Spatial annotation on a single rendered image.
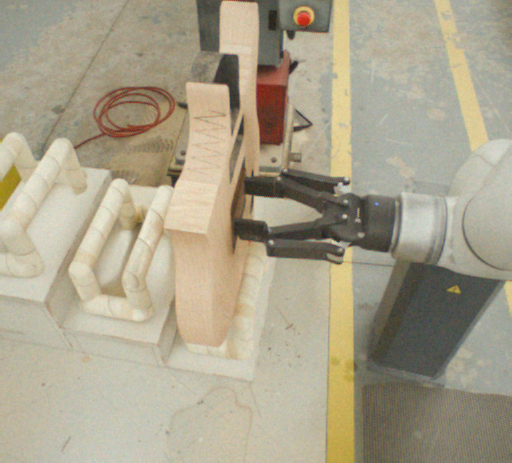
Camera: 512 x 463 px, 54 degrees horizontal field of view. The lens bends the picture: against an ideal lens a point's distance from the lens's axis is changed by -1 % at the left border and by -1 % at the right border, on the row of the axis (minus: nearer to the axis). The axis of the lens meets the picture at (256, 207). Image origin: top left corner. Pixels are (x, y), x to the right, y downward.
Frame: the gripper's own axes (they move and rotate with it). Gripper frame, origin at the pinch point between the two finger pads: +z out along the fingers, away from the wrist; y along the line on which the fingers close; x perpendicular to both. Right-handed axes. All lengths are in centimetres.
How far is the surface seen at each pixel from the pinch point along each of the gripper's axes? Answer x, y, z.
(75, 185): -8.9, 7.2, 30.0
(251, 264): -16.6, 1.7, -0.8
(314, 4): -20, 97, -2
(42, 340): -25.7, -13.3, 32.2
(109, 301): -15.7, -9.3, 19.3
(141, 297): -12.9, -9.2, 13.6
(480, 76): -123, 226, -95
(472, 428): -122, 19, -70
